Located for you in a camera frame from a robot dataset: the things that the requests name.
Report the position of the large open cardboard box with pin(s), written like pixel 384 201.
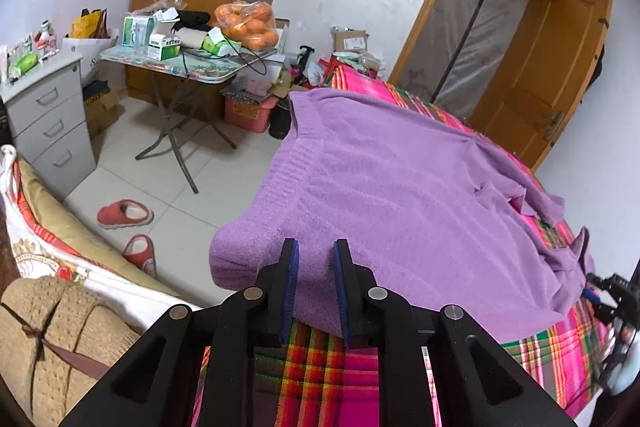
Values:
pixel 102 109

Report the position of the purple knit sweater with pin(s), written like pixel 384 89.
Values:
pixel 400 187

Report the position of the white paper bag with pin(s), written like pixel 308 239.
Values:
pixel 92 57

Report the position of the green tissue pack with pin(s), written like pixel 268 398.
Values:
pixel 220 43

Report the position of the plaid bed sheet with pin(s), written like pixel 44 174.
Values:
pixel 325 377

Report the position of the yellow gift bag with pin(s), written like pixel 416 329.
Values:
pixel 89 24

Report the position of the wooden door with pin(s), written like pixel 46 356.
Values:
pixel 540 72

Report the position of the bag of oranges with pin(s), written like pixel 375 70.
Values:
pixel 247 27

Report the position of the small white figurine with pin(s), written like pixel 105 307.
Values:
pixel 46 36

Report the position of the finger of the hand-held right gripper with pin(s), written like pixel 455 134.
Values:
pixel 599 281
pixel 597 304

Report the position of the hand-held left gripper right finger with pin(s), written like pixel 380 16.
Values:
pixel 342 294

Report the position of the small white box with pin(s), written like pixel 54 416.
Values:
pixel 282 34

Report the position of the green packet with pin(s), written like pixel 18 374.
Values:
pixel 22 63

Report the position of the floral quilt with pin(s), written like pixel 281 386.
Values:
pixel 45 232

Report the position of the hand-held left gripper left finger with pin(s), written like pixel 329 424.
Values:
pixel 290 289

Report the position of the plastic-covered doorway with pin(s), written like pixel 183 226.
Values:
pixel 470 22

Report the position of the beige knitted sweater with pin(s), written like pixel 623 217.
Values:
pixel 50 337

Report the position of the grey drawer cabinet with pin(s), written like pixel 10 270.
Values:
pixel 45 127

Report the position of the brown cardboard box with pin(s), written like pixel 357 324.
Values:
pixel 350 41

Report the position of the folding table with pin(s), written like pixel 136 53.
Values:
pixel 195 69

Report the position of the pink storage bin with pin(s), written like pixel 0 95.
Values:
pixel 247 117

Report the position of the black pouch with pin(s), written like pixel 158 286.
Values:
pixel 192 21

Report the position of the red slipper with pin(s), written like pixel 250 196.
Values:
pixel 140 254
pixel 125 214

